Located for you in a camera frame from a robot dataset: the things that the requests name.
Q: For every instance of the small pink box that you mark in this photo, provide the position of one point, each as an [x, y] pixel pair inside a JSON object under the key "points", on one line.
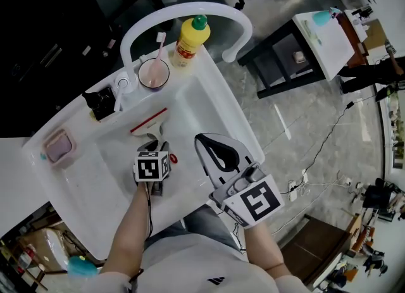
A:
{"points": [[299, 57]]}

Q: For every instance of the black soap dispenser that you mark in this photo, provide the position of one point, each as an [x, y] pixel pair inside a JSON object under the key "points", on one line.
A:
{"points": [[99, 103]]}

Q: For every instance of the person's left forearm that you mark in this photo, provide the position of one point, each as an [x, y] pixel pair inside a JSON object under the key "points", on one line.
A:
{"points": [[129, 228]]}

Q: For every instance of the white power strip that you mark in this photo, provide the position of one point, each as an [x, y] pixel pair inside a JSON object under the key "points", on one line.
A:
{"points": [[292, 190]]}

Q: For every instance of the person's grey trousers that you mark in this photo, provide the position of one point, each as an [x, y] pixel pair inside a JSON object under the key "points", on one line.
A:
{"points": [[205, 225]]}

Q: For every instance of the yellow bottle with green cap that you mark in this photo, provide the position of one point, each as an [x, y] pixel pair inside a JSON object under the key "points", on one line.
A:
{"points": [[191, 40]]}

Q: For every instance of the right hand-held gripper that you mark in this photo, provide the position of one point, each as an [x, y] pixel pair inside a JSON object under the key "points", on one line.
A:
{"points": [[250, 196]]}

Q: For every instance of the teal round bottle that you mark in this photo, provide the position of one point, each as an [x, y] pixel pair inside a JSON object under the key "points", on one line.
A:
{"points": [[80, 266]]}

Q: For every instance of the person's white shirt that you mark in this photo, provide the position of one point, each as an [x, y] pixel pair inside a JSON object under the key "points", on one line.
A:
{"points": [[196, 269]]}

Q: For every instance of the small red oval object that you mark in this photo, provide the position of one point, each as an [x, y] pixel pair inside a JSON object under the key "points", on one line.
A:
{"points": [[174, 158]]}

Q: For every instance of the white sink basin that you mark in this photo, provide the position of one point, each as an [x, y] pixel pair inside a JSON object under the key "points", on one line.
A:
{"points": [[202, 95]]}

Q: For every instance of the pink toothbrush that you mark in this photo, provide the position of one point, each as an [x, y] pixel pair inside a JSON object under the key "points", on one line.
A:
{"points": [[156, 64]]}

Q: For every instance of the black table with white top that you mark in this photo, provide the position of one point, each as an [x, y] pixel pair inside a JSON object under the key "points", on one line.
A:
{"points": [[329, 48]]}

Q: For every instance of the white squeegee with red blade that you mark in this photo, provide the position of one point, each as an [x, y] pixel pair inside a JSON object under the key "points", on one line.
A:
{"points": [[152, 125]]}

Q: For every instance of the dark brown cabinet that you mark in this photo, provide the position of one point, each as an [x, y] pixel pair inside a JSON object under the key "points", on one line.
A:
{"points": [[313, 247]]}

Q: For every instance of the clear pink cup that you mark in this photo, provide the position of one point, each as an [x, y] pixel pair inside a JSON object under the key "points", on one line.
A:
{"points": [[148, 79]]}

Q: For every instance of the pink soap dish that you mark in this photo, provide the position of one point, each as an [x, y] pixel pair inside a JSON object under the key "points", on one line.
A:
{"points": [[58, 147]]}

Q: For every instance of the small teal object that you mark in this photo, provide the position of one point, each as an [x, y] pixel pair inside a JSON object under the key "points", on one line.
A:
{"points": [[43, 156]]}

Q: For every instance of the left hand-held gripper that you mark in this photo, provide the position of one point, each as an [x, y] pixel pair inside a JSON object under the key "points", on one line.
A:
{"points": [[148, 168]]}

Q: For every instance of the person's right forearm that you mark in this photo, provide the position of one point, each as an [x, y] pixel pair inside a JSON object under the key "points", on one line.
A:
{"points": [[265, 250]]}

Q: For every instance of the white curved faucet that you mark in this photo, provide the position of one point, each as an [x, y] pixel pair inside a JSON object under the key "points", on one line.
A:
{"points": [[196, 8]]}

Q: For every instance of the teal spray bottle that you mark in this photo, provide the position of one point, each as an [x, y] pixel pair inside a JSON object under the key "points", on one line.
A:
{"points": [[322, 17]]}

